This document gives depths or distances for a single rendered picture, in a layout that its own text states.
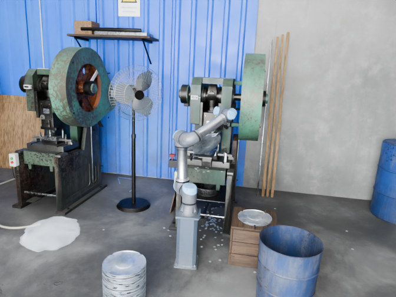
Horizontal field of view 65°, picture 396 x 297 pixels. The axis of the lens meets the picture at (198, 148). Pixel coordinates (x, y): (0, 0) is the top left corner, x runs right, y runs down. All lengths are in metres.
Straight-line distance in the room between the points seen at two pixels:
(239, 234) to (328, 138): 2.23
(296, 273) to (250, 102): 1.36
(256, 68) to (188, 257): 1.67
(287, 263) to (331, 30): 3.04
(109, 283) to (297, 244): 1.34
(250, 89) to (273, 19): 1.76
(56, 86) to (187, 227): 1.78
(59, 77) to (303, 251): 2.57
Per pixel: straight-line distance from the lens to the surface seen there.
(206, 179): 3.03
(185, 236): 2.56
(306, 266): 2.16
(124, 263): 2.30
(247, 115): 2.71
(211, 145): 2.96
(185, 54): 4.31
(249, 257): 2.74
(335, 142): 4.45
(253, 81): 2.71
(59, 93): 3.23
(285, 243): 2.51
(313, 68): 4.30
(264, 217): 2.80
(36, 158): 3.75
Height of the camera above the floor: 1.54
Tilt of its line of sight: 14 degrees down
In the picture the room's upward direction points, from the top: 3 degrees clockwise
